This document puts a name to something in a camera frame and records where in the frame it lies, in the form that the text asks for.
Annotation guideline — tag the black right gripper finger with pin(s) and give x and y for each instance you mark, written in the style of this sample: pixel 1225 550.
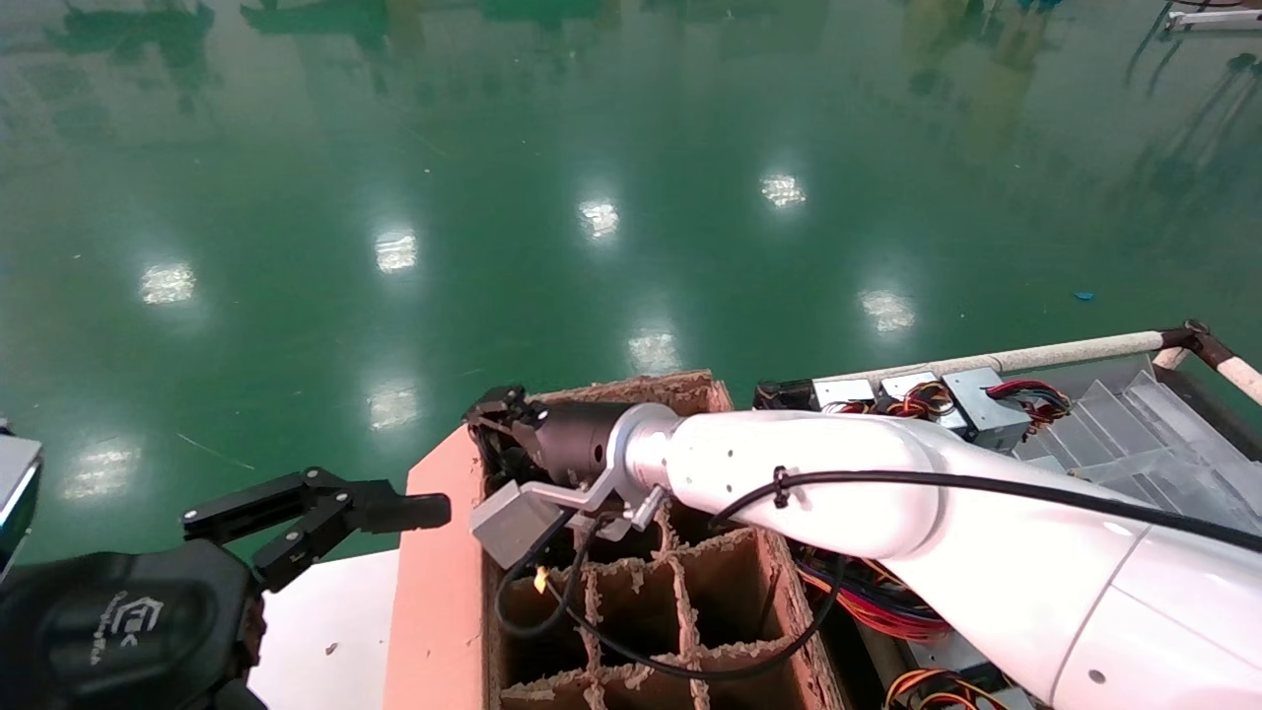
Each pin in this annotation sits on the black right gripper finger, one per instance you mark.
pixel 503 404

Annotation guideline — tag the black plastic block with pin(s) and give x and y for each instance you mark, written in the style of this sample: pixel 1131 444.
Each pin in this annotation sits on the black plastic block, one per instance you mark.
pixel 784 394

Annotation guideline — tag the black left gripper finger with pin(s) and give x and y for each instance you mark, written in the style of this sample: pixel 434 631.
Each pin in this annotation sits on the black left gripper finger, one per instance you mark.
pixel 394 511
pixel 240 698

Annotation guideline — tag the white metal frame bar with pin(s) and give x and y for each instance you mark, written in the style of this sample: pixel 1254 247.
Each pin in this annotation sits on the white metal frame bar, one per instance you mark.
pixel 1213 18

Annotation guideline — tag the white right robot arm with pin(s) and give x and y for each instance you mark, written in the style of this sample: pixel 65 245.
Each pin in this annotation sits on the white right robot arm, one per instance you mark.
pixel 887 493

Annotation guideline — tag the black cart corner joint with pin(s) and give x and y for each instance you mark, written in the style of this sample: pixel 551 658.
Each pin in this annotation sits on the black cart corner joint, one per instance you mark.
pixel 1198 340

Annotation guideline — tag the white padded cart rail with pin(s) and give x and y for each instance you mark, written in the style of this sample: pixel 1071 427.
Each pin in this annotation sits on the white padded cart rail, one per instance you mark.
pixel 1035 353
pixel 1244 377

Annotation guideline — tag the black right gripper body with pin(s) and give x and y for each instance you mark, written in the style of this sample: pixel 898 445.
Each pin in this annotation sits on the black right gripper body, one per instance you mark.
pixel 582 444

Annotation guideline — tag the brown cardboard divider box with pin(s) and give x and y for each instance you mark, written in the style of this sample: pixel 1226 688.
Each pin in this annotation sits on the brown cardboard divider box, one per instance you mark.
pixel 444 592

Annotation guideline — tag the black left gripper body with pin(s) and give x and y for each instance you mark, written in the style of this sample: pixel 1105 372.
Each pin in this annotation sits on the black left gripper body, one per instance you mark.
pixel 118 621

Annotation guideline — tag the white platform board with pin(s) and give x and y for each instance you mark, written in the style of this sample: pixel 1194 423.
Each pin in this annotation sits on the white platform board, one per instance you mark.
pixel 325 631

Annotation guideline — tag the clear plastic divider tray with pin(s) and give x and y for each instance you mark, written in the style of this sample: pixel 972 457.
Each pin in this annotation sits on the clear plastic divider tray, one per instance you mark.
pixel 1163 434

